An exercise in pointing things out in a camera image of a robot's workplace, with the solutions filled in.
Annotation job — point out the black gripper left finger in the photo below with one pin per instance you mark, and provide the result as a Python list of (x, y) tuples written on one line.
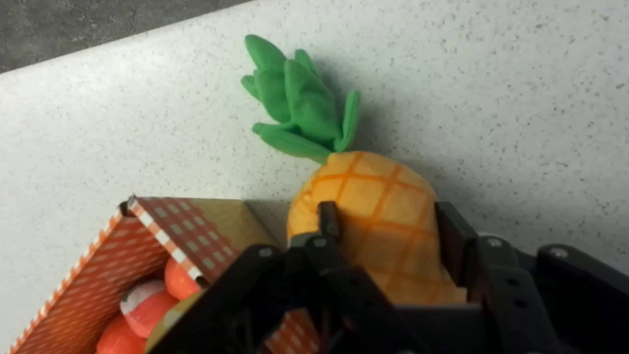
[(327, 288)]

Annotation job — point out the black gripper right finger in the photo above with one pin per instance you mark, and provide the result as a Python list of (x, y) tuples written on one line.
[(524, 296)]

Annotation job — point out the pineapple plush toy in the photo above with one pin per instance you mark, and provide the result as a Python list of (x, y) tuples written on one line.
[(367, 209)]

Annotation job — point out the red white plush toy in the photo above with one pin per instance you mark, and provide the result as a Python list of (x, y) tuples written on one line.
[(150, 307)]

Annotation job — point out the red checkered basket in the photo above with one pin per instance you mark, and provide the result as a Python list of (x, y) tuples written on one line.
[(125, 262)]

